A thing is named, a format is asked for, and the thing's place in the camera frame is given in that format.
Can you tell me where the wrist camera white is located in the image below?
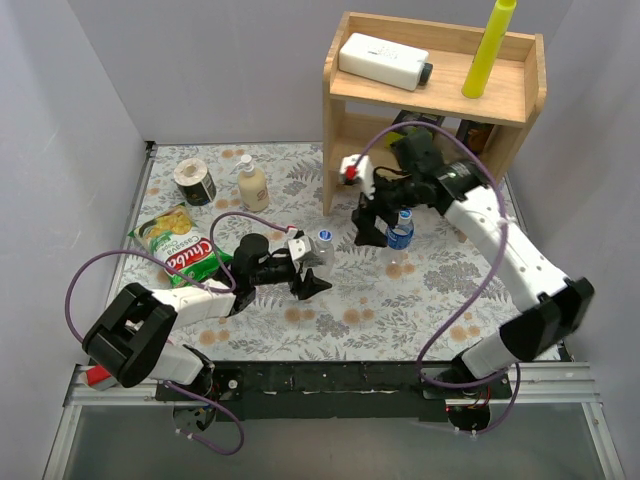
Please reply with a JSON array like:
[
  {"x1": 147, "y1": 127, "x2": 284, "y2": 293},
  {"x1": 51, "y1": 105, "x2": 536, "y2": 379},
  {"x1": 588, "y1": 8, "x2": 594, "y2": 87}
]
[
  {"x1": 286, "y1": 228, "x2": 316, "y2": 262},
  {"x1": 339, "y1": 154, "x2": 376, "y2": 200}
]

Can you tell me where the yellow plastic tube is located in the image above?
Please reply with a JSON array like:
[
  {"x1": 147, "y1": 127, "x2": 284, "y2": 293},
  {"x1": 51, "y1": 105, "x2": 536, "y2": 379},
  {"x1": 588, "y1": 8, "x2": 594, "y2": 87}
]
[{"x1": 461, "y1": 0, "x2": 517, "y2": 99}]

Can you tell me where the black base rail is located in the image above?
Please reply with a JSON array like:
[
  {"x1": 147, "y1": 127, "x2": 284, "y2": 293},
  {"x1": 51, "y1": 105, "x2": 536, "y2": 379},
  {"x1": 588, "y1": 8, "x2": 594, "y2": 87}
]
[{"x1": 156, "y1": 361, "x2": 512, "y2": 422}]

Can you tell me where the red white small carton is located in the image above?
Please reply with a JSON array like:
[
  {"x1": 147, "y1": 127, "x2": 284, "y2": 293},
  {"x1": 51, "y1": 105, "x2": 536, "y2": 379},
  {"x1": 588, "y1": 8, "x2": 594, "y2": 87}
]
[{"x1": 81, "y1": 365, "x2": 118, "y2": 391}]

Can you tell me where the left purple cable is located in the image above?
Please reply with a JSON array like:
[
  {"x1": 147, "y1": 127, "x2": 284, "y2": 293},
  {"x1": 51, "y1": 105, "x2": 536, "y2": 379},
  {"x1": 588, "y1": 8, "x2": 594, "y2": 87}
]
[{"x1": 65, "y1": 212, "x2": 301, "y2": 457}]

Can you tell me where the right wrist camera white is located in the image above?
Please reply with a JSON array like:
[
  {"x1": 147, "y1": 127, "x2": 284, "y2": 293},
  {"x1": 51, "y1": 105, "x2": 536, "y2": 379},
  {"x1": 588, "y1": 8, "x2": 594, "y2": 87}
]
[{"x1": 339, "y1": 154, "x2": 376, "y2": 200}]

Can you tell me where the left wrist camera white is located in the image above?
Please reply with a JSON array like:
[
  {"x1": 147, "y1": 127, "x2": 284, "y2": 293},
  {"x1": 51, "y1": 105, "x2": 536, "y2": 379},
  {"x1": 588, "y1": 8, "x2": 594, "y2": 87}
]
[{"x1": 286, "y1": 228, "x2": 316, "y2": 262}]

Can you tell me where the beige pump soap bottle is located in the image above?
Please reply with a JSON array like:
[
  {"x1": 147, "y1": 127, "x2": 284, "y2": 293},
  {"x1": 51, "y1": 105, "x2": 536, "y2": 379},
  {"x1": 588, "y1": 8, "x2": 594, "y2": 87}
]
[{"x1": 236, "y1": 154, "x2": 269, "y2": 212}]

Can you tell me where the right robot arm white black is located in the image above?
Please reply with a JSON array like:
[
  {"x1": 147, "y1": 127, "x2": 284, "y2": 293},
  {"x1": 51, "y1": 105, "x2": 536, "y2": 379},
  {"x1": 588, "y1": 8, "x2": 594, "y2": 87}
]
[{"x1": 339, "y1": 122, "x2": 594, "y2": 398}]

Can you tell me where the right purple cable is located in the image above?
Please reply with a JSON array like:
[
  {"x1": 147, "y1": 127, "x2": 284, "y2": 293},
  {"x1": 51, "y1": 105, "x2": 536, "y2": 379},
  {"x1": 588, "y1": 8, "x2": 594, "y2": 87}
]
[{"x1": 349, "y1": 121, "x2": 523, "y2": 435}]

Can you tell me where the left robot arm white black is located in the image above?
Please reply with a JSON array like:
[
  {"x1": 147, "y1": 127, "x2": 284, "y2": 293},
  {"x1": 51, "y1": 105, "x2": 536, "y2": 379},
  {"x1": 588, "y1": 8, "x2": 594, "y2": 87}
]
[{"x1": 82, "y1": 233, "x2": 332, "y2": 400}]

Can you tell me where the green Chuba cassava chips bag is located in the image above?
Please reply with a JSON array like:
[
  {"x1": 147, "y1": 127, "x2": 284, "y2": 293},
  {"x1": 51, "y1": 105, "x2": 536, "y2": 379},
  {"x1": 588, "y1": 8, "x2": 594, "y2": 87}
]
[{"x1": 128, "y1": 202, "x2": 232, "y2": 283}]

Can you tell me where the green black small box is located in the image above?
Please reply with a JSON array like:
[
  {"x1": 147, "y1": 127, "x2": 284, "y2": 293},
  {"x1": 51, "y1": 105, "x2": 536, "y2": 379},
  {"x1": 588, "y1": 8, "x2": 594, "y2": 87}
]
[{"x1": 384, "y1": 110, "x2": 445, "y2": 149}]

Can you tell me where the clear plastic bottle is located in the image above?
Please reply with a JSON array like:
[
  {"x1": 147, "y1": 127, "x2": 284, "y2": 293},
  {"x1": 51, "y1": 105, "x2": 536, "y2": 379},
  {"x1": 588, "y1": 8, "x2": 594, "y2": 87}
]
[{"x1": 308, "y1": 230, "x2": 335, "y2": 279}]

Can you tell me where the purple cable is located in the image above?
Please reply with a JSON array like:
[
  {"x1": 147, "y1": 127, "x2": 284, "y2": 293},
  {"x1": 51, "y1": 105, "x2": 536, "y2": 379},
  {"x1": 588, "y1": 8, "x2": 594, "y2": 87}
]
[
  {"x1": 349, "y1": 121, "x2": 523, "y2": 435},
  {"x1": 65, "y1": 212, "x2": 301, "y2": 457}
]

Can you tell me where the black orange small box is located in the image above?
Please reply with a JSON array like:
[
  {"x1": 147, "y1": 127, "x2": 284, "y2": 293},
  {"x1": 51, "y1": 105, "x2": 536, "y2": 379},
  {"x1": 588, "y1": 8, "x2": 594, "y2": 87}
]
[{"x1": 456, "y1": 119, "x2": 494, "y2": 155}]

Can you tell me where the aluminium frame rail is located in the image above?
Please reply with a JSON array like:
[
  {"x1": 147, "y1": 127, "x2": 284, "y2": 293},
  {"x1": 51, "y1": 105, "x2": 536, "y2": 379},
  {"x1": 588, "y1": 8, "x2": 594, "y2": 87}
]
[{"x1": 63, "y1": 362, "x2": 602, "y2": 407}]

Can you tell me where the wooden two-tier shelf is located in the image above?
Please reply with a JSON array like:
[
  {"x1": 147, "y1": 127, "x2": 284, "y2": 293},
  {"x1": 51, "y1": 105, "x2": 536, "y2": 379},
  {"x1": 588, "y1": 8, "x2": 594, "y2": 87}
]
[{"x1": 322, "y1": 12, "x2": 547, "y2": 213}]

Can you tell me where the blue label water bottle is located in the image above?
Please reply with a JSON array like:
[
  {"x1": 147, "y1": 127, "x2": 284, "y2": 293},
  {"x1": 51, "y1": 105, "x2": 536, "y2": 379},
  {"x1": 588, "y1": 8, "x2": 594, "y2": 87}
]
[{"x1": 385, "y1": 217, "x2": 414, "y2": 265}]

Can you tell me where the white rectangular plastic jug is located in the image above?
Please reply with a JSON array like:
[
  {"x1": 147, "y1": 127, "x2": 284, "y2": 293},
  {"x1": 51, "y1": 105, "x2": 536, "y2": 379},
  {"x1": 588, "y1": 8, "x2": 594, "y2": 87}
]
[{"x1": 338, "y1": 33, "x2": 433, "y2": 91}]

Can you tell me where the blue bottle cap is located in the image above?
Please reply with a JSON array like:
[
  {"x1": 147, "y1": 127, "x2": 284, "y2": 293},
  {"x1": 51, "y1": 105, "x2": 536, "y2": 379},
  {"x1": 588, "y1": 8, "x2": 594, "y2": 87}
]
[
  {"x1": 318, "y1": 229, "x2": 333, "y2": 242},
  {"x1": 398, "y1": 209, "x2": 412, "y2": 224}
]

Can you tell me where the floral patterned table mat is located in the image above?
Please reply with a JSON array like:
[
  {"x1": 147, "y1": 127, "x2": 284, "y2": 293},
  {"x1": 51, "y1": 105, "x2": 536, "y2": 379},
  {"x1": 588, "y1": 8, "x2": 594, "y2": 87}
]
[{"x1": 137, "y1": 143, "x2": 517, "y2": 361}]

